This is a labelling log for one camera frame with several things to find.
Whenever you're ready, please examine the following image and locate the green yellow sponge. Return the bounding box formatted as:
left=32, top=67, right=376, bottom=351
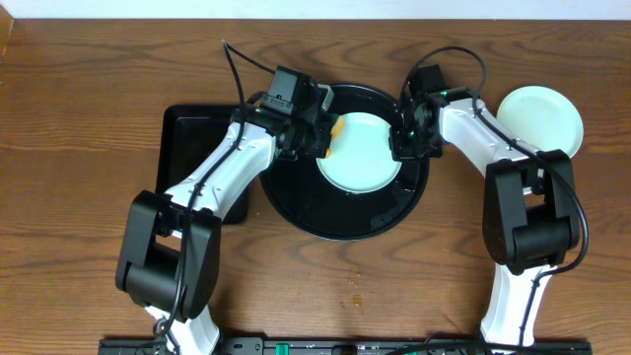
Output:
left=324, top=115, right=345, bottom=159

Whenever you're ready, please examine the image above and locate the light blue plate top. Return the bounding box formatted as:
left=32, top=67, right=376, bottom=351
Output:
left=316, top=112, right=402, bottom=194

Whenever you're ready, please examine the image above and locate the light blue plate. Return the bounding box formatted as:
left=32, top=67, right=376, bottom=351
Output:
left=497, top=86, right=584, bottom=158
left=316, top=112, right=402, bottom=194

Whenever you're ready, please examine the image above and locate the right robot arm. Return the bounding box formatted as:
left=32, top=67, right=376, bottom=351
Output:
left=390, top=65, right=585, bottom=351

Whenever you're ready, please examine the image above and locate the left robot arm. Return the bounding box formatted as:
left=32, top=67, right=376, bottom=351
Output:
left=115, top=66, right=343, bottom=354

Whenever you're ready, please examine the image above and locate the round black tray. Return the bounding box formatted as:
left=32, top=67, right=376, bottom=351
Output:
left=258, top=82, right=430, bottom=242

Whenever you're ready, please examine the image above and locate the rectangular black tray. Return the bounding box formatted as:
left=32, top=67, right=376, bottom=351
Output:
left=155, top=105, right=238, bottom=194

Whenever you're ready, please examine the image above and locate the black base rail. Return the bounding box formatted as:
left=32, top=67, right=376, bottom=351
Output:
left=97, top=335, right=594, bottom=355

